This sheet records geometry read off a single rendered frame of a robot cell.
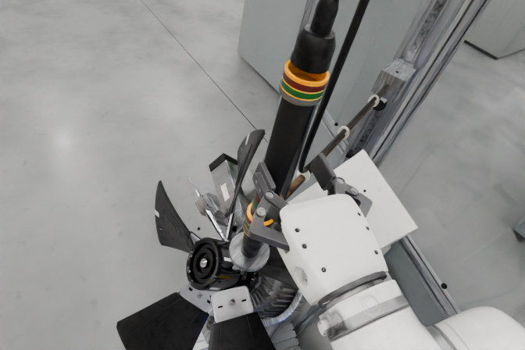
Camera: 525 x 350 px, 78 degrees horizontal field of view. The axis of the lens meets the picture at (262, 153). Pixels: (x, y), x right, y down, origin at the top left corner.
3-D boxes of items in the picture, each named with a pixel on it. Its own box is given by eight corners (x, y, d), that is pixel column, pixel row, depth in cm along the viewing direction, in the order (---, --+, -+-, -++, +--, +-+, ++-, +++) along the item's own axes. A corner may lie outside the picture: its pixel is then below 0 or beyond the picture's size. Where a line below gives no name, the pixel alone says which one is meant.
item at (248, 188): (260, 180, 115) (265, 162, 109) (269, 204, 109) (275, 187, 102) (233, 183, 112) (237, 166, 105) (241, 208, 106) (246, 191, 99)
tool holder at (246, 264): (251, 219, 61) (261, 188, 54) (282, 243, 59) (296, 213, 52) (219, 253, 55) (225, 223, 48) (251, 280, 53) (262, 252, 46)
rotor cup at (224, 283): (212, 256, 91) (175, 249, 82) (249, 230, 86) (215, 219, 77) (223, 308, 82) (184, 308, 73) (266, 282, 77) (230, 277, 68)
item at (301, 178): (383, 87, 87) (386, 83, 86) (388, 90, 86) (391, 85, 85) (266, 209, 53) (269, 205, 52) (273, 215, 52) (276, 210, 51)
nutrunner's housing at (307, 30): (244, 244, 60) (322, -17, 27) (261, 258, 58) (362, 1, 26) (231, 259, 57) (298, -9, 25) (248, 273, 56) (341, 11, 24)
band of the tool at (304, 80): (293, 77, 34) (300, 53, 32) (327, 97, 33) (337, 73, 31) (269, 93, 32) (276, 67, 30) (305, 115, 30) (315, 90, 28)
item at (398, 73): (382, 80, 97) (395, 55, 91) (404, 91, 94) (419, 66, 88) (369, 93, 90) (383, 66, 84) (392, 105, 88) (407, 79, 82)
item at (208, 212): (230, 254, 91) (188, 180, 115) (235, 248, 91) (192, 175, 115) (225, 252, 89) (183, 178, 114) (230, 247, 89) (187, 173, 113)
